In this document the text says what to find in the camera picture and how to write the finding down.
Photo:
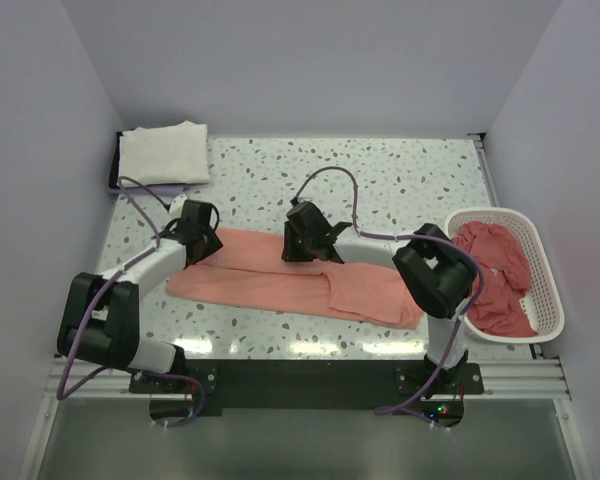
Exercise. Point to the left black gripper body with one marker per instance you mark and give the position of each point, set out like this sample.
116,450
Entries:
212,243

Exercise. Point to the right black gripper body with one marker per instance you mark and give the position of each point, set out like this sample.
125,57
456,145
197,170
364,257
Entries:
297,248

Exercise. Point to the folded lavender t-shirt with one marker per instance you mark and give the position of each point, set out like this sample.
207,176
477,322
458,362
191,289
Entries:
166,190

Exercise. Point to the white plastic laundry basket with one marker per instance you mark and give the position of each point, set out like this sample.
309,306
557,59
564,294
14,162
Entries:
542,303

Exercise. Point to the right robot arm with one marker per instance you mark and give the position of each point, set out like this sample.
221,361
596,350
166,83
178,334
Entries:
438,275

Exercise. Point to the folded cream t-shirt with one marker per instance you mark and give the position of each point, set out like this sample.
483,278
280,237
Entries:
169,155

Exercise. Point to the dark pink t-shirt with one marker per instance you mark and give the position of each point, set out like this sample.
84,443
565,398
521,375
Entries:
507,279

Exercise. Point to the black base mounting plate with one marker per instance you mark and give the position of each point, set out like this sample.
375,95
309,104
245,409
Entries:
214,386

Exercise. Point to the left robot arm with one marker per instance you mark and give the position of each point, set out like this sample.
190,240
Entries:
100,326

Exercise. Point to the salmon pink t-shirt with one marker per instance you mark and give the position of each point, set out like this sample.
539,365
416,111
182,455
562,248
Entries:
248,272

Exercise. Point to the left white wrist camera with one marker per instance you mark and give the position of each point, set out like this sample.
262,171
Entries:
176,206

